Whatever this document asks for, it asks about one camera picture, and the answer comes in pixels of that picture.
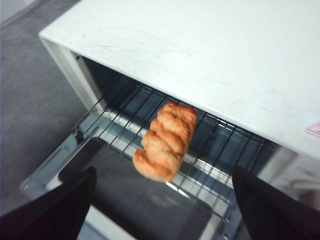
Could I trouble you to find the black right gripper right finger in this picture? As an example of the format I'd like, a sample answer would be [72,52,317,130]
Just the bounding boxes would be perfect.
[232,165,320,240]

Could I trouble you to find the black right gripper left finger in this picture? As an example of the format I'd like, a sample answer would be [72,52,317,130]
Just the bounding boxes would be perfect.
[0,166,97,240]

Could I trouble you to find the golden twisted bread loaf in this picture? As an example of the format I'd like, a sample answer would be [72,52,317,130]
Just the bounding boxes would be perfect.
[132,101,198,183]

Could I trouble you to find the white Toshiba toaster oven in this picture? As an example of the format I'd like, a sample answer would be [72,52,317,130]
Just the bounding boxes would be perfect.
[38,0,320,213]

